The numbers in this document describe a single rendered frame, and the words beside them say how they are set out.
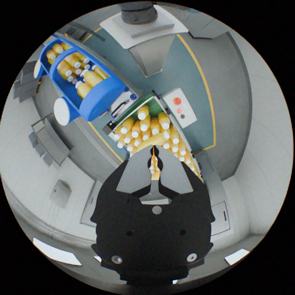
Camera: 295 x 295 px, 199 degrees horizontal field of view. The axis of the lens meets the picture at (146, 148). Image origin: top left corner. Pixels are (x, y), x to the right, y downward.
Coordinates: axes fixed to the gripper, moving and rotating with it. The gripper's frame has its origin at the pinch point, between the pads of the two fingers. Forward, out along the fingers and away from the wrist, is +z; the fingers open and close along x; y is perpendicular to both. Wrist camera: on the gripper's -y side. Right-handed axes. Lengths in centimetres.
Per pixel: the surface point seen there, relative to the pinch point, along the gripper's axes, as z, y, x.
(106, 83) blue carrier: 23.5, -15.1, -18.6
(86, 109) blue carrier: 19.7, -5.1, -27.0
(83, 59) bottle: 32, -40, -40
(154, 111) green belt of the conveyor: 53, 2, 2
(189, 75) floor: 136, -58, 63
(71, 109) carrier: 44, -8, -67
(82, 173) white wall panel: 150, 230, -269
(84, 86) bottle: 24.8, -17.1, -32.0
